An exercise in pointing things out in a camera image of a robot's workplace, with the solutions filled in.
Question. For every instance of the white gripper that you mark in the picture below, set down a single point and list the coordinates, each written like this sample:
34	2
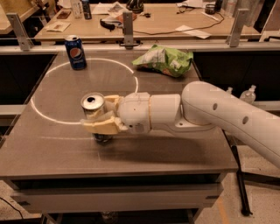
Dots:
135	111

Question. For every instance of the black glasses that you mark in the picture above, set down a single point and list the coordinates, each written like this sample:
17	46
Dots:
106	25

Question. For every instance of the blue pepsi can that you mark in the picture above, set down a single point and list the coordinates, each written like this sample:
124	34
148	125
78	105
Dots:
75	52

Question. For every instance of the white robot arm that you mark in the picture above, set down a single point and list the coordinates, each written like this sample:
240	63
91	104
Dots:
199	107

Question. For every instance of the left metal bracket post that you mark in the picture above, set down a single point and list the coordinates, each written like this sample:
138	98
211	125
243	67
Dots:
23	40

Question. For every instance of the clear bottle on desk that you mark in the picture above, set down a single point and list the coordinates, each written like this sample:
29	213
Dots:
76	8

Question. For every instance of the paper card on desk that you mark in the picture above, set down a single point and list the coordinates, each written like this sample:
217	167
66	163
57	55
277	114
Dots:
58	26

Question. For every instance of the dark can on desk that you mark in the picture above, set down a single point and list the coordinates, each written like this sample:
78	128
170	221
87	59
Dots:
86	9

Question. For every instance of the right metal bracket post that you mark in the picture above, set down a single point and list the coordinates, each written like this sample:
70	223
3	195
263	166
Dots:
239	21

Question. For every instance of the metal bracket post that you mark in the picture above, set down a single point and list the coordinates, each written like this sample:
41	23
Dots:
23	40
239	21
127	30

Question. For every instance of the clear sanitizer bottle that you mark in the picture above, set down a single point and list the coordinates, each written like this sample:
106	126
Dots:
249	95
229	90

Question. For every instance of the silver red bull can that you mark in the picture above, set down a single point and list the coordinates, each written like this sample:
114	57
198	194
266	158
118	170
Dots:
93	106

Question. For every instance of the clear sanitizer bottle right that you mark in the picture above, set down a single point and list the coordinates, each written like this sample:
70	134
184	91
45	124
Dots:
249	95

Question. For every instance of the black table leg bar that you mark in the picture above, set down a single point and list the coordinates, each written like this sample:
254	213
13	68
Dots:
245	209

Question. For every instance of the white paper sheet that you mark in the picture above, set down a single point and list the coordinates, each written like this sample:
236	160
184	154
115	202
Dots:
193	32

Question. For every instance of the clear sanitizer bottle left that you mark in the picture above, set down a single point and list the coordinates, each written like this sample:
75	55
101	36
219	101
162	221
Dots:
229	90

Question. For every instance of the middle metal bracket post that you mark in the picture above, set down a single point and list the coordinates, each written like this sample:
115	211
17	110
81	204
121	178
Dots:
127	30

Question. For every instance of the green rice chip bag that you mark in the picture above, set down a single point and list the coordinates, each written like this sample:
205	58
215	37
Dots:
165	60

